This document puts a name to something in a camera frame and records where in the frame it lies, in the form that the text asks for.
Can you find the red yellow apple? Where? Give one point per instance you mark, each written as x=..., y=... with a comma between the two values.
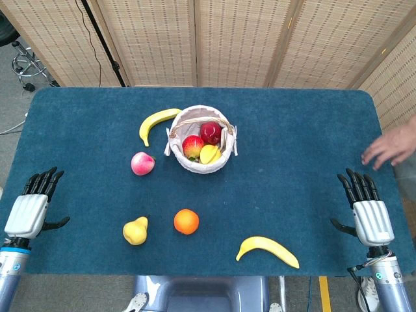
x=192, y=146

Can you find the bamboo folding screen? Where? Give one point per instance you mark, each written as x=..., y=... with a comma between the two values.
x=227, y=39

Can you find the human hand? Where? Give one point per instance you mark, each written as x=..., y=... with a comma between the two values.
x=391, y=146

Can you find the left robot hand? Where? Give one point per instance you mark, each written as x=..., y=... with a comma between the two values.
x=27, y=212

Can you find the chrome stool base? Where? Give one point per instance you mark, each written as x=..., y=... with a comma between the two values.
x=27, y=63

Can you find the yellow pear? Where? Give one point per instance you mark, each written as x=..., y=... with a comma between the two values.
x=136, y=231

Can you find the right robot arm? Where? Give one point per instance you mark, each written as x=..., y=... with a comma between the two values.
x=388, y=279

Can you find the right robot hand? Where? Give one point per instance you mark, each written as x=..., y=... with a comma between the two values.
x=370, y=218

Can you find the pink peach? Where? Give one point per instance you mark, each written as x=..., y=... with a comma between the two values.
x=142, y=163

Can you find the wicker basket with cloth liner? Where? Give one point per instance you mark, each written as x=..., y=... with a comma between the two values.
x=201, y=136

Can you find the yellow banana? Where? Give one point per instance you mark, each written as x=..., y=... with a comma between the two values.
x=269, y=249
x=155, y=123

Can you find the blue robot torso base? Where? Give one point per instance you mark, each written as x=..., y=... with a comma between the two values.
x=201, y=294

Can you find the black tripod stand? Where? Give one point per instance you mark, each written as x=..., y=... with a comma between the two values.
x=105, y=42

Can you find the blue table cloth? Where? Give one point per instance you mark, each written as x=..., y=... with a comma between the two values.
x=208, y=136

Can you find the white sneaker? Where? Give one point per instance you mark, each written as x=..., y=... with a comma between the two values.
x=368, y=292

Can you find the orange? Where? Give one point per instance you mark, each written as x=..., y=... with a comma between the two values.
x=186, y=221

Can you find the dark red apple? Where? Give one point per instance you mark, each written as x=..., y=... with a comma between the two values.
x=211, y=132

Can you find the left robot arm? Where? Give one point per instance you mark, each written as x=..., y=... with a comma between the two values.
x=11, y=273

